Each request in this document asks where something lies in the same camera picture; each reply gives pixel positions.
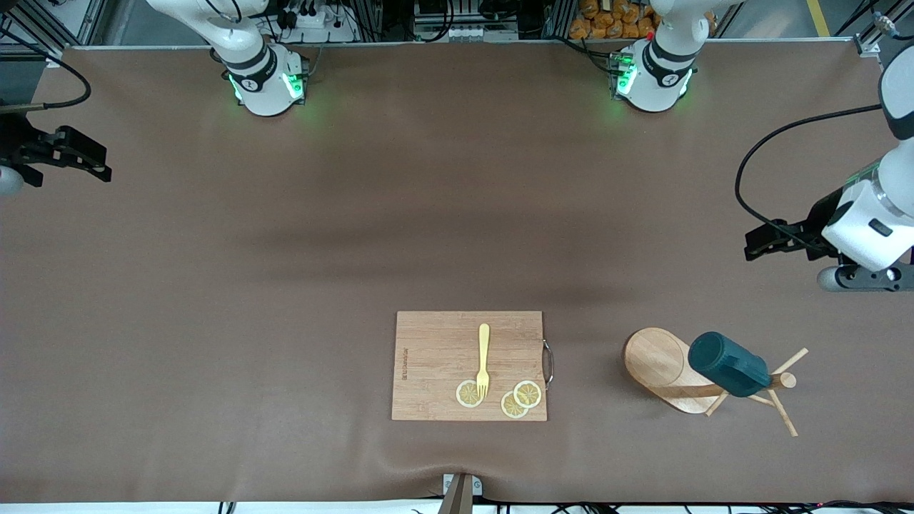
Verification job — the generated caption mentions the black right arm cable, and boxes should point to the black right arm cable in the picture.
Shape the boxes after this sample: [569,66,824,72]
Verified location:
[0,29,92,112]

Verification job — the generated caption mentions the orange bread rolls pile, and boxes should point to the orange bread rolls pile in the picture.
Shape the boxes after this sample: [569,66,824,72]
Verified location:
[569,0,659,41]

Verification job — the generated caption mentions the wooden mug rack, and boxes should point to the wooden mug rack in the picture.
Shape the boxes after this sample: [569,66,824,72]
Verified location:
[623,327,810,438]

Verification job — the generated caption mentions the teal mug yellow inside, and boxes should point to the teal mug yellow inside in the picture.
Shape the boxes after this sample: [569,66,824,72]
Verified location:
[688,331,773,398]

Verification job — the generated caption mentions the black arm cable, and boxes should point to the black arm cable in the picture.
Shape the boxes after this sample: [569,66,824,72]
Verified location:
[0,29,92,112]
[735,0,900,251]

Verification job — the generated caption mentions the brown table mat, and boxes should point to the brown table mat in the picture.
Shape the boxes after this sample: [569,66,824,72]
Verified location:
[0,41,914,505]

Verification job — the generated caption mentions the metal camera mount bar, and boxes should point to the metal camera mount bar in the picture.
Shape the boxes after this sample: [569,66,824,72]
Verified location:
[437,473,483,514]

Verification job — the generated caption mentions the yellow plastic fork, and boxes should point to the yellow plastic fork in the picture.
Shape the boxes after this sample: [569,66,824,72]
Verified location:
[476,323,492,400]

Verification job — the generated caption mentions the white power strip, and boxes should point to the white power strip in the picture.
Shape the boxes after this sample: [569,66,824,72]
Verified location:
[275,4,360,44]

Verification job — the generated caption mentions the aluminium frame post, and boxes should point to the aluminium frame post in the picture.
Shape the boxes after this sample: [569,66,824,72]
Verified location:
[0,0,108,66]
[855,0,914,59]

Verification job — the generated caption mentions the silver terminal block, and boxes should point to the silver terminal block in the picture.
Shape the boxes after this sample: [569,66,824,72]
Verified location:
[413,21,520,42]

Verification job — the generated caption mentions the bamboo cutting board metal handle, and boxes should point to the bamboo cutting board metal handle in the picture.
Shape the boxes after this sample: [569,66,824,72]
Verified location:
[391,311,554,422]

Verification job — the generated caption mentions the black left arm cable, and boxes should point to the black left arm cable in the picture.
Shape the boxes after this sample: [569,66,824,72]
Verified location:
[735,0,900,251]

